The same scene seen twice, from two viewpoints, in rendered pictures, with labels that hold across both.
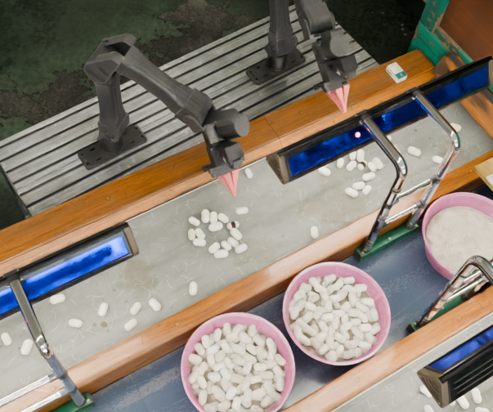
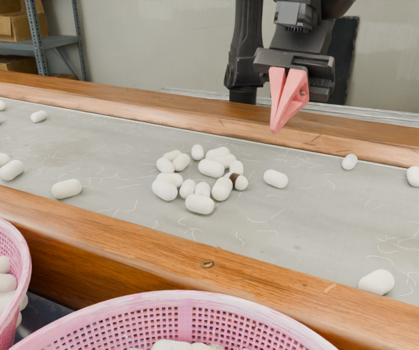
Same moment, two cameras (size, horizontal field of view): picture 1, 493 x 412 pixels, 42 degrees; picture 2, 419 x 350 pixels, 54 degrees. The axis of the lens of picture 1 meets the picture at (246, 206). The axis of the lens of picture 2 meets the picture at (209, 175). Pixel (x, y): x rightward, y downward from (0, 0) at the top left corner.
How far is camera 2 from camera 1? 1.43 m
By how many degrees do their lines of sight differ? 53
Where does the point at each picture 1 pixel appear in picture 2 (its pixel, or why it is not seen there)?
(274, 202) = (348, 207)
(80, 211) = (121, 93)
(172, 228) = (167, 147)
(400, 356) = not seen: outside the picture
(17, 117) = not seen: hidden behind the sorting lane
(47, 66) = not seen: hidden behind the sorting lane
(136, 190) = (188, 105)
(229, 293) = (75, 216)
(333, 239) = (413, 322)
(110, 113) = (238, 26)
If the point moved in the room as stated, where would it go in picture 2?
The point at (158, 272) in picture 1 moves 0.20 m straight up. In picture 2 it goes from (80, 161) to (56, 13)
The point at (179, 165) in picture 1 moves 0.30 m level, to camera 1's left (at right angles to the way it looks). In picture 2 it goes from (263, 112) to (187, 76)
